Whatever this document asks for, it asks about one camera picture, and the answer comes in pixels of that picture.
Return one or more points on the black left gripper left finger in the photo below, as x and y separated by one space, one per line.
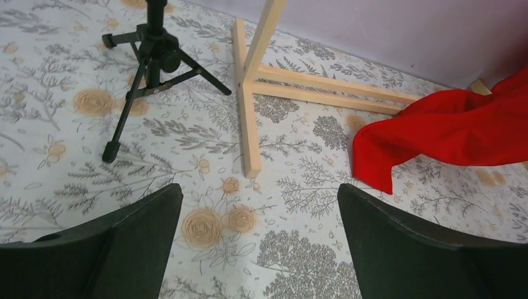
122 254

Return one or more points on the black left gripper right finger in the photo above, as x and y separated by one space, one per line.
396 254

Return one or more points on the black tripod shock-mount stand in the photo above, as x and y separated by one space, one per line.
162 65

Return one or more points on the red cloth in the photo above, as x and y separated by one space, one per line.
457 126

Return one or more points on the wooden rack frame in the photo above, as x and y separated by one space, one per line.
253 77

